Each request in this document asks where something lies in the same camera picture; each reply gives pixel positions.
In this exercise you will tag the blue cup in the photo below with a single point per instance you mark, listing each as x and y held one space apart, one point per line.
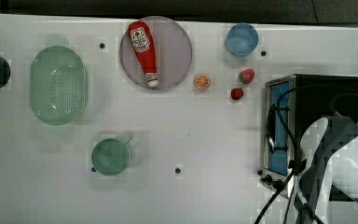
242 39

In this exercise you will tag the green oval colander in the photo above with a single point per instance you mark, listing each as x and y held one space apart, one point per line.
58 85

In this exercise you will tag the red plush ketchup bottle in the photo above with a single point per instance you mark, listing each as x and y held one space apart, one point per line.
144 48

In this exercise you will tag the grey round plate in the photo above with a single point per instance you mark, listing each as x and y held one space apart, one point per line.
173 54

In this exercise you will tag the pink red toy strawberry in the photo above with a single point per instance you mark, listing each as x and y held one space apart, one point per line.
246 76

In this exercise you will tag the toy toaster oven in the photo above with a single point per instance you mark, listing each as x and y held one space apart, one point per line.
292 104

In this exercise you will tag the green measuring cup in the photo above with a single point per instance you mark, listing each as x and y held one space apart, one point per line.
112 156

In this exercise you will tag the toy orange slice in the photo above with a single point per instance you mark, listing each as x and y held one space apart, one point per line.
202 81

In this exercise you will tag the dark red toy strawberry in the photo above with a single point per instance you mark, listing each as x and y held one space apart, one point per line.
236 94

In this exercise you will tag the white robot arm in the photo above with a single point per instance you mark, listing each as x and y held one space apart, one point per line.
330 150

